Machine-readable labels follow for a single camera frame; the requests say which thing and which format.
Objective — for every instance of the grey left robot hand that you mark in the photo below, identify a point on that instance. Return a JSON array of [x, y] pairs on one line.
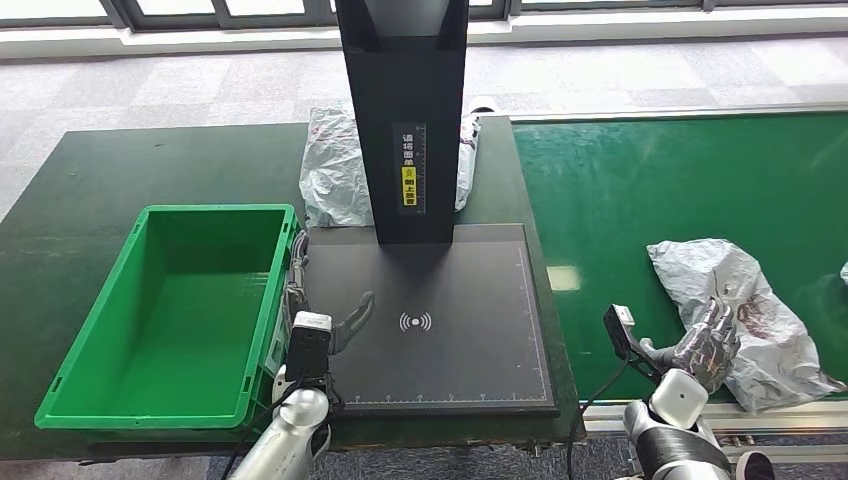
[[298, 298]]

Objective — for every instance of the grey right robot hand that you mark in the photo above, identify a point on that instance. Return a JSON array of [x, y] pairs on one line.
[[705, 348]]

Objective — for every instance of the grey parcel bag dark print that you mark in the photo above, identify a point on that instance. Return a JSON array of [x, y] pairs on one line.
[[762, 371]]

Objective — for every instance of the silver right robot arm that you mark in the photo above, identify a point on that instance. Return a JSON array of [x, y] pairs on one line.
[[676, 430]]

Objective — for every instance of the grey plastic parcel bag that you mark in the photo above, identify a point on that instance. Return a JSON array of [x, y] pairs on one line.
[[331, 172], [844, 273]]

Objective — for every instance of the green conveyor belt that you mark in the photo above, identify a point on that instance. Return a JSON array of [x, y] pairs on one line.
[[596, 199]]

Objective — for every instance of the black inbound scanner machine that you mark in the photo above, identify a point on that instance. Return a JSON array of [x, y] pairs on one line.
[[407, 79]]

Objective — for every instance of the pale crate label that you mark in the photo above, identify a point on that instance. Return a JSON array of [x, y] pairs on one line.
[[275, 351]]

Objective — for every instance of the white round object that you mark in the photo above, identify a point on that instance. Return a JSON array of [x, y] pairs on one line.
[[752, 466]]

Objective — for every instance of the green plastic crate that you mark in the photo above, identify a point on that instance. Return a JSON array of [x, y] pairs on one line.
[[166, 318]]

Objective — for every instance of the yellow and white column label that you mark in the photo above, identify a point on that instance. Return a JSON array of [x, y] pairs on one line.
[[409, 169]]

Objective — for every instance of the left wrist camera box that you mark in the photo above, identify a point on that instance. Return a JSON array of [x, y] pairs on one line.
[[309, 344]]

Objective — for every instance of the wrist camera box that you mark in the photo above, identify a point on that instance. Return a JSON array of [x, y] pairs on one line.
[[309, 344], [623, 334]]

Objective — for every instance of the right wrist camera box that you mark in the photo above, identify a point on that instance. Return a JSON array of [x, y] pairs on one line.
[[623, 334]]

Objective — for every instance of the aluminium conveyor frame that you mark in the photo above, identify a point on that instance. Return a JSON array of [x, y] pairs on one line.
[[782, 414]]

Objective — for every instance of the dark window frame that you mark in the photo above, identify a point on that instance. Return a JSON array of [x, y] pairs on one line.
[[126, 13]]

